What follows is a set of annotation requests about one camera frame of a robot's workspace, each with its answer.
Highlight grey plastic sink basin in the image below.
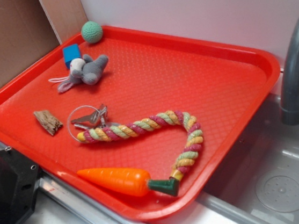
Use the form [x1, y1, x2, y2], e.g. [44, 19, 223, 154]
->
[198, 95, 299, 224]

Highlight blue block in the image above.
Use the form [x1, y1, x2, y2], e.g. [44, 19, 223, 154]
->
[62, 44, 81, 69]

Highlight grey faucet spout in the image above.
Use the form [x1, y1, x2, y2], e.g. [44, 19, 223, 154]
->
[268, 5, 299, 127]

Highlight orange plastic carrot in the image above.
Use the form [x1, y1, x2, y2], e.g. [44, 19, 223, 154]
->
[77, 167, 180, 197]

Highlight brown wood chip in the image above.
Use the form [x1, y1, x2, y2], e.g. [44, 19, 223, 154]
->
[33, 110, 63, 136]

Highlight grey plush bunny toy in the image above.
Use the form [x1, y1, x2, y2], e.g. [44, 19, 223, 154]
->
[49, 54, 109, 93]

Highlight brown cardboard panel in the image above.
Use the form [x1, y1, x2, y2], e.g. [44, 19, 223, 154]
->
[0, 0, 59, 88]

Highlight red plastic tray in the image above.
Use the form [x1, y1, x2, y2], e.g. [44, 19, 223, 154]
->
[0, 26, 280, 222]

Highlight multicolour braided rope toy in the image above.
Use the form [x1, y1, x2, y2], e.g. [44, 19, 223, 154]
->
[75, 110, 204, 181]

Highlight silver keys on ring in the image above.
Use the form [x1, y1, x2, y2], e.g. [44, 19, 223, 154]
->
[66, 104, 120, 141]

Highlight green textured ball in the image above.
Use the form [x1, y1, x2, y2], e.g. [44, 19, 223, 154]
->
[81, 21, 103, 44]

